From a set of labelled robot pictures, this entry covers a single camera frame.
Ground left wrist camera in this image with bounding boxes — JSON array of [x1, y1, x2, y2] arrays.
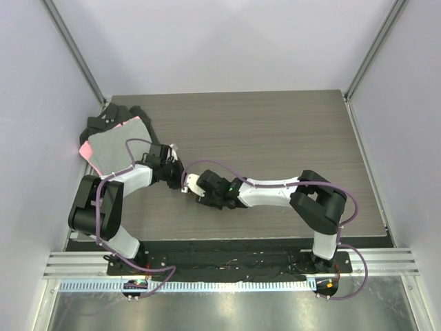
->
[[169, 143, 179, 162]]

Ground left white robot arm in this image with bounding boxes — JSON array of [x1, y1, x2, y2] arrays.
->
[[68, 143, 184, 275]]

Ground white slotted cable duct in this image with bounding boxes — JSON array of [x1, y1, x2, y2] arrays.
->
[[59, 279, 316, 293]]

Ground purple cable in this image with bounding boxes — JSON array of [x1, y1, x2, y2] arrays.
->
[[181, 159, 369, 303], [96, 138, 177, 317]]

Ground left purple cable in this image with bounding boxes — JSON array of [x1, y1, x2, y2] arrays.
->
[[96, 138, 177, 317]]

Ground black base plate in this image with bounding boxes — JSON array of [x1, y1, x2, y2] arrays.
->
[[103, 239, 354, 280]]

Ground black cloth pile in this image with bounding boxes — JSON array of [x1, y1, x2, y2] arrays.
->
[[79, 103, 159, 159]]

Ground grey cloth napkin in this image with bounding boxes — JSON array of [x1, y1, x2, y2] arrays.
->
[[88, 119, 156, 177]]

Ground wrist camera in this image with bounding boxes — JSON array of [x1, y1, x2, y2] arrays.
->
[[181, 174, 205, 197], [169, 143, 179, 162]]

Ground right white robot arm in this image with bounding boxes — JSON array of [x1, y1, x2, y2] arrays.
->
[[185, 170, 347, 272]]

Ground pink cloth napkin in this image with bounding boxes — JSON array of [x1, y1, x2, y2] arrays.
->
[[79, 116, 141, 177]]

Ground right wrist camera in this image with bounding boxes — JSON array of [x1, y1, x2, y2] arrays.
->
[[181, 174, 205, 197]]

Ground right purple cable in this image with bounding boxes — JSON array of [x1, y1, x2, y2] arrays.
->
[[181, 159, 369, 303]]

